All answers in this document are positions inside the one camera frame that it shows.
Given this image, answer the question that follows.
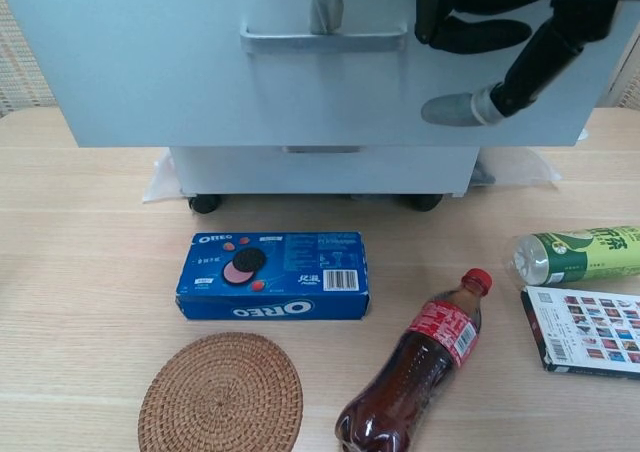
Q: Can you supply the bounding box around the blue Oreo cookie box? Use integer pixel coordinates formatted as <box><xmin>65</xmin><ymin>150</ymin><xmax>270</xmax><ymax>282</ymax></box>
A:
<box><xmin>174</xmin><ymin>230</ymin><xmax>373</xmax><ymax>323</ymax></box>

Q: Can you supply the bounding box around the green tea plastic bottle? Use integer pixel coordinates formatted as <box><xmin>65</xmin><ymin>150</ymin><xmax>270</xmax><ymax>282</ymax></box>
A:
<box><xmin>508</xmin><ymin>225</ymin><xmax>640</xmax><ymax>288</ymax></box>

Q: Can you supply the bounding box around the medium white cabinet drawer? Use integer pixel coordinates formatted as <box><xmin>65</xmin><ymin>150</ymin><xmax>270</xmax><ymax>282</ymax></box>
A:
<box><xmin>0</xmin><ymin>0</ymin><xmax>624</xmax><ymax>149</ymax></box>

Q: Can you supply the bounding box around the medium silver drawer handle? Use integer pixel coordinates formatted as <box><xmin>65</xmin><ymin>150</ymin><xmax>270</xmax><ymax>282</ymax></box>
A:
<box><xmin>239</xmin><ymin>20</ymin><xmax>408</xmax><ymax>56</ymax></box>

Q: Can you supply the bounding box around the white picture card box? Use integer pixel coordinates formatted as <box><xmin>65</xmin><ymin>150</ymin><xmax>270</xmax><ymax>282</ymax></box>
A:
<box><xmin>519</xmin><ymin>284</ymin><xmax>640</xmax><ymax>376</ymax></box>

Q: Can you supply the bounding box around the round woven rattan coaster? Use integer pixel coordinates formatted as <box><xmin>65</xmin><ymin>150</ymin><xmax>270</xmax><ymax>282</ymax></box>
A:
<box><xmin>137</xmin><ymin>331</ymin><xmax>304</xmax><ymax>452</ymax></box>

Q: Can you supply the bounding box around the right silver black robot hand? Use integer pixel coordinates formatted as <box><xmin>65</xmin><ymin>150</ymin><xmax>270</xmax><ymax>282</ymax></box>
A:
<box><xmin>308</xmin><ymin>0</ymin><xmax>624</xmax><ymax>129</ymax></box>

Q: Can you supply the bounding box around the small white cabinet drawer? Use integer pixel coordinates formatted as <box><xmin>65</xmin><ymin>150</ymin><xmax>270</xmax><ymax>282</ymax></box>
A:
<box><xmin>173</xmin><ymin>145</ymin><xmax>479</xmax><ymax>194</ymax></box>

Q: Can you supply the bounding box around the cola bottle with red cap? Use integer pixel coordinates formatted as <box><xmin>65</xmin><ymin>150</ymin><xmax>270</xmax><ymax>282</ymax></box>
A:
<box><xmin>334</xmin><ymin>267</ymin><xmax>494</xmax><ymax>452</ymax></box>

